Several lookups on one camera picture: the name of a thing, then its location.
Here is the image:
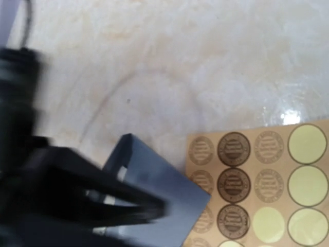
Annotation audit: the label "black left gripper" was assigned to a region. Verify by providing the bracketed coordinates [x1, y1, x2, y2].
[1, 144, 103, 246]

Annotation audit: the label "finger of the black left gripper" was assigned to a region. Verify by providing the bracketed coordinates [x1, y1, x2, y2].
[52, 147, 166, 206]
[84, 203, 166, 227]

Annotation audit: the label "blue paper envelope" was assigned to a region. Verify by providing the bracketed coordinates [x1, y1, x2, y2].
[95, 132, 212, 247]

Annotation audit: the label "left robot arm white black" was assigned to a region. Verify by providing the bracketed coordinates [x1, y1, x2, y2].
[1, 48, 167, 246]

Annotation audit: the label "round sticker sheet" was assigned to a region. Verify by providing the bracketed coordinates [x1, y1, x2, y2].
[184, 120, 328, 246]

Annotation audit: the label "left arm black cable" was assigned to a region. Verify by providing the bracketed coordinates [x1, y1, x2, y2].
[19, 0, 34, 51]

